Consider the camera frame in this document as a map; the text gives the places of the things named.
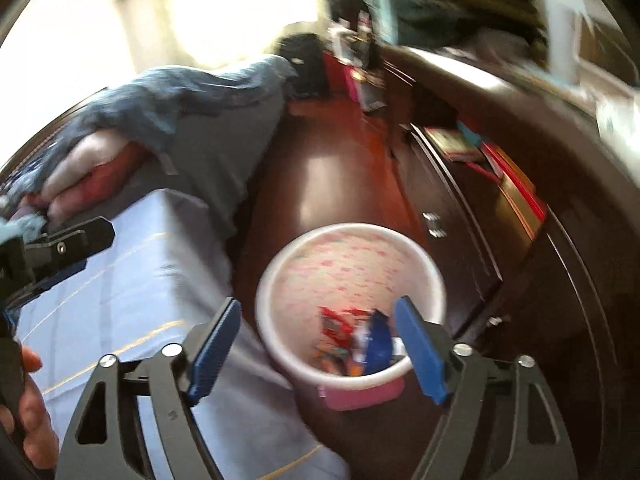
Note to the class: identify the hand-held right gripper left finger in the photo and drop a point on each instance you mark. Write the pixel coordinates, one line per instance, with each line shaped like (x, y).
(215, 350)

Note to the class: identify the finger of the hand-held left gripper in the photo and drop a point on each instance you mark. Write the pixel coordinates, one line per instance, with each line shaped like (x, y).
(45, 282)
(75, 240)

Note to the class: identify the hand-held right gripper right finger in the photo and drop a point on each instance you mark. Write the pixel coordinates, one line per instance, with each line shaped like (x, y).
(420, 350)

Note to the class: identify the white bin with pink base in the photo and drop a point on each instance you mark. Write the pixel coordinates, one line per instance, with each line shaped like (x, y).
(350, 260)

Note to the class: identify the person's left hand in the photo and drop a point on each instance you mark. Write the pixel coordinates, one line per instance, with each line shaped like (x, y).
(37, 425)

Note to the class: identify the blue snack wrapper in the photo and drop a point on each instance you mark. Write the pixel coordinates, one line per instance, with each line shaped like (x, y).
(377, 342)

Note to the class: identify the light blue cloth yellow lines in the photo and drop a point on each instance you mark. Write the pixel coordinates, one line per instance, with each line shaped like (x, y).
(140, 270)

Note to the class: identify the red pillow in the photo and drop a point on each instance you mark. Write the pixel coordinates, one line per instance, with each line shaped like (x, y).
(115, 177)

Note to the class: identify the white pillow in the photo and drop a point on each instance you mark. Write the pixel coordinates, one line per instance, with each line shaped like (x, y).
(90, 165)

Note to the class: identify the small metal cabinet knob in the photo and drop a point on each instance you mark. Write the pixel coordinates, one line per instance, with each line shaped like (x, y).
(495, 320)

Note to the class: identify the red snack packet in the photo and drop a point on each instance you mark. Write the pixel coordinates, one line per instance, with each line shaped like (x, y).
(342, 327)

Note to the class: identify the orange snack wrapper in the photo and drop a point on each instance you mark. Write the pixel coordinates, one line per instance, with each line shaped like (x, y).
(335, 360)

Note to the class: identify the dark wooden cabinet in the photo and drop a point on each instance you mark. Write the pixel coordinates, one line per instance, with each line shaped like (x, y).
(550, 310)

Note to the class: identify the bed with grey sheet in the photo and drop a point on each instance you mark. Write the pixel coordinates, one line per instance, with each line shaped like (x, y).
(225, 160)

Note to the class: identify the yellow flat box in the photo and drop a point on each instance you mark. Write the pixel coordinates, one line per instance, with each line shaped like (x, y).
(517, 210)

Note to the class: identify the blue blanket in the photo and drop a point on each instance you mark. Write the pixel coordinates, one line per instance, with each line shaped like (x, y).
(175, 100)

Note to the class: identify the red and green book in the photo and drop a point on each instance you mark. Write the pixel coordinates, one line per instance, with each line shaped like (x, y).
(452, 144)

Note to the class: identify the teal flat box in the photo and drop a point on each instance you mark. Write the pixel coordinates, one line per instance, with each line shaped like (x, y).
(475, 132)

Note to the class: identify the pink storage box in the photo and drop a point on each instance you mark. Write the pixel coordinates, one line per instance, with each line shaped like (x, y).
(355, 85)

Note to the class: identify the bright window curtain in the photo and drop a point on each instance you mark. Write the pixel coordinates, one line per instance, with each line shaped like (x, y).
(240, 5)

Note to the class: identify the black suitcase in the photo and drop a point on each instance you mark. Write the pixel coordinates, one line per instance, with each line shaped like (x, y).
(305, 65)

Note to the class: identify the white plastic bag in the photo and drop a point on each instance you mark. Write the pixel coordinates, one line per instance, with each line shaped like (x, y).
(620, 117)

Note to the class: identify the teal bag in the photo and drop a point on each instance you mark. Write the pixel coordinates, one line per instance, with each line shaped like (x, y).
(384, 10)

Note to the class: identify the white paper roll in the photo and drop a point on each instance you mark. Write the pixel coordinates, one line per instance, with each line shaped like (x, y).
(562, 35)

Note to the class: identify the stack of dark clothes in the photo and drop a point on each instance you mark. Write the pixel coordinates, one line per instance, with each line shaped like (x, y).
(465, 5)

